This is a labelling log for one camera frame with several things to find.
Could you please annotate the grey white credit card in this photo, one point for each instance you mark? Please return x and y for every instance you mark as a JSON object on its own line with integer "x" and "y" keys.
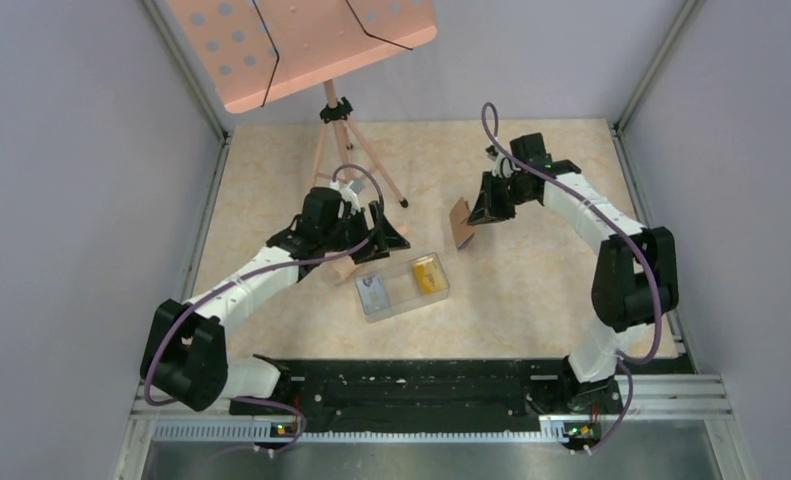
{"x": 372, "y": 293}

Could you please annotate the brown leather card holder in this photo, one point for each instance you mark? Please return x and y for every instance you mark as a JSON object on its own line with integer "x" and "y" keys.
{"x": 462, "y": 232}

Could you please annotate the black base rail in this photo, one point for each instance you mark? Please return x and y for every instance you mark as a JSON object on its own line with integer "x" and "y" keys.
{"x": 439, "y": 396}

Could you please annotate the clear plastic card box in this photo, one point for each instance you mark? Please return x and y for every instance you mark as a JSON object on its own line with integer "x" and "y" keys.
{"x": 403, "y": 291}

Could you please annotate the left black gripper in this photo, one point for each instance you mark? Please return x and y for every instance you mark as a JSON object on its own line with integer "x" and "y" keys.
{"x": 387, "y": 238}

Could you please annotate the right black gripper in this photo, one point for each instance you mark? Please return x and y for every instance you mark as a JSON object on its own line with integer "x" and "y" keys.
{"x": 487, "y": 208}

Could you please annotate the pink music stand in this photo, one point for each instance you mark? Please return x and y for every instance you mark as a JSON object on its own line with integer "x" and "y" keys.
{"x": 258, "y": 52}

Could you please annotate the yellow credit card stack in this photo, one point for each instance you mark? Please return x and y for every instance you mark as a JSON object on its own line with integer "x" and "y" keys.
{"x": 429, "y": 275}

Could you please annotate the pink cylindrical handle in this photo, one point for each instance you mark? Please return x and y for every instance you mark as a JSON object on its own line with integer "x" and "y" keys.
{"x": 339, "y": 267}

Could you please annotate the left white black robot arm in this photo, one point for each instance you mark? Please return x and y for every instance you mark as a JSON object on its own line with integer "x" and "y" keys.
{"x": 185, "y": 359}

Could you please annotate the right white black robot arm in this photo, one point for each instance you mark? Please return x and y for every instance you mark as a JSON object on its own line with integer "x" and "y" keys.
{"x": 635, "y": 280}

